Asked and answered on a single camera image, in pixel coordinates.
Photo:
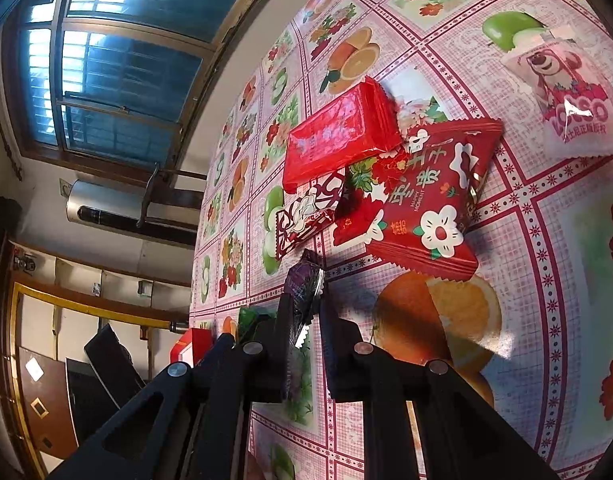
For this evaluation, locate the pink bear print packet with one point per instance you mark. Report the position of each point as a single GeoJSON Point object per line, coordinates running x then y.
{"type": "Point", "coordinates": [566, 90]}

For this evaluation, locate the red box with white inside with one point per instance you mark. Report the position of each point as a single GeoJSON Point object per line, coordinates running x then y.
{"type": "Point", "coordinates": [194, 342]}

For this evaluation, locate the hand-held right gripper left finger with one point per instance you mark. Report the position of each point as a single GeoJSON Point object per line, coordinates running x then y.
{"type": "Point", "coordinates": [269, 360]}

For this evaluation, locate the red white-flower print packet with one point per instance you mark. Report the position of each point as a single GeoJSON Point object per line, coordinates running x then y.
{"type": "Point", "coordinates": [426, 210]}

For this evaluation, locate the wooden wall cabinet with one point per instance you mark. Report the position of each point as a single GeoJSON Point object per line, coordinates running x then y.
{"type": "Point", "coordinates": [86, 280]}

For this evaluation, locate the dark purple candy packet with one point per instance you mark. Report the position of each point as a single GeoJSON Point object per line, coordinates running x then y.
{"type": "Point", "coordinates": [304, 285]}

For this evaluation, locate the green snack packet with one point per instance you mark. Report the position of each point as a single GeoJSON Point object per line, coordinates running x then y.
{"type": "Point", "coordinates": [249, 322]}

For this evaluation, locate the red white patterned packet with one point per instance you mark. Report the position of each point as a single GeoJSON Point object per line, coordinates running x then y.
{"type": "Point", "coordinates": [304, 215]}

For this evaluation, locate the black flat television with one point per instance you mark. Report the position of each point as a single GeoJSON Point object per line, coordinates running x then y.
{"type": "Point", "coordinates": [111, 360]}

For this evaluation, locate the steel thermos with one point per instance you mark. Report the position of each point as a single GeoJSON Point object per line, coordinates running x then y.
{"type": "Point", "coordinates": [179, 326]}

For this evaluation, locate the fruit and flower print tablecloth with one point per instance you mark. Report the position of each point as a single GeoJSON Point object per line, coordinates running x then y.
{"type": "Point", "coordinates": [536, 260]}

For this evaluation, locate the barred window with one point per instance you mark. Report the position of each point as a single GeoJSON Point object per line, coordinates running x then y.
{"type": "Point", "coordinates": [111, 75]}

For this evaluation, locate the small red flower print packet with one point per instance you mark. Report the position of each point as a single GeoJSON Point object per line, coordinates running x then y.
{"type": "Point", "coordinates": [361, 200]}

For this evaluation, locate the black bag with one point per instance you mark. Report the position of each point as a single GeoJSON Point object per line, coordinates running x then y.
{"type": "Point", "coordinates": [4, 225]}

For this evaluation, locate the dark wooden chair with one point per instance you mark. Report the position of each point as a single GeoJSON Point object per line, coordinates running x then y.
{"type": "Point", "coordinates": [154, 185]}

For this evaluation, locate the silver tower air conditioner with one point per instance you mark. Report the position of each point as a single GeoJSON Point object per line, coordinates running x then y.
{"type": "Point", "coordinates": [111, 205]}

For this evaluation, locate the shiny red snack packet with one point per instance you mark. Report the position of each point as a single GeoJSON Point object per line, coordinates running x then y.
{"type": "Point", "coordinates": [336, 140]}

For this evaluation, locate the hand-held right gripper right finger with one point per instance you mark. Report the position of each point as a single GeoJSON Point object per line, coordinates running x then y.
{"type": "Point", "coordinates": [344, 360]}

